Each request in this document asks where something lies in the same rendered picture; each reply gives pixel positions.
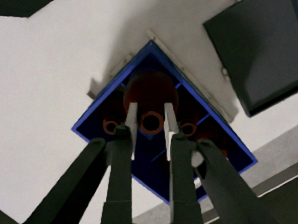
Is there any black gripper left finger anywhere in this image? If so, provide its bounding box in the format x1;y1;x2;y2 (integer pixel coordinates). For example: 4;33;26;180
22;103;138;224

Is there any blue crate with dividers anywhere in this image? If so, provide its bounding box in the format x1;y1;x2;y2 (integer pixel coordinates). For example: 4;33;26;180
84;41;258;206

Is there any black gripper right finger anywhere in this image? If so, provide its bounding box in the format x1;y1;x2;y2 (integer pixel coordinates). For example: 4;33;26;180
164;103;280;224

